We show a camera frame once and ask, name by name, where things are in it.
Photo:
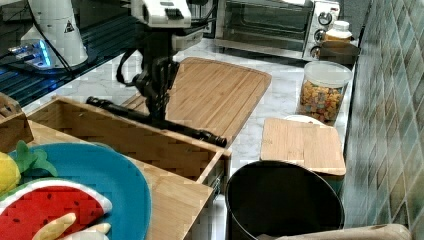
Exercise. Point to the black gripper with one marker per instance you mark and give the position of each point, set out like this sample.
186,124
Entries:
158,69

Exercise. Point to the wooden drawer with black handle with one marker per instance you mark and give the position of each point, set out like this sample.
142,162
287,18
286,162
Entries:
190,158

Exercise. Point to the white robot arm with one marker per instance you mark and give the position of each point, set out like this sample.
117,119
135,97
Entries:
166,28

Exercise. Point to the bamboo cutting board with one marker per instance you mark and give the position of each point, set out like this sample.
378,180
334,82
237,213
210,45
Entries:
215,96

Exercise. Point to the blue plate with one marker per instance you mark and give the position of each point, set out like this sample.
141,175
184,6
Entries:
110,174

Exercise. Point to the pink lidded sugar bowl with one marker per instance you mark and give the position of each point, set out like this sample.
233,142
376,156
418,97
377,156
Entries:
304,119

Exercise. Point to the small wooden tea box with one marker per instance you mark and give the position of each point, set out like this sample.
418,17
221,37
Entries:
14,125

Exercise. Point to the black utensil holder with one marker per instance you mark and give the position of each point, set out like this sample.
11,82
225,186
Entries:
279,199

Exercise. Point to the silver toaster oven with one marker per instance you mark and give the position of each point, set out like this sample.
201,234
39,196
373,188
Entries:
286,28

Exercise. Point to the yellow toy lemon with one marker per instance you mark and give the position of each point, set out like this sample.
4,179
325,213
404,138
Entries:
11,169

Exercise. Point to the clear cereal jar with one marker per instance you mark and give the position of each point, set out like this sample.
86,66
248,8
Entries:
322,90

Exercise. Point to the teal canister with wooden lid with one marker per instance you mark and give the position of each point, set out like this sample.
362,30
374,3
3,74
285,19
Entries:
317,148

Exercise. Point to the toy watermelon slice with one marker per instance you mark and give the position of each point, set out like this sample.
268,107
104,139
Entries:
31,206

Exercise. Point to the white capped bottle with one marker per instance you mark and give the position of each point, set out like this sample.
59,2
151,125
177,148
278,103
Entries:
339,32

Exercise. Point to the beige utensil handle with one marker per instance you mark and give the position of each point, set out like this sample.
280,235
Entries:
375,232

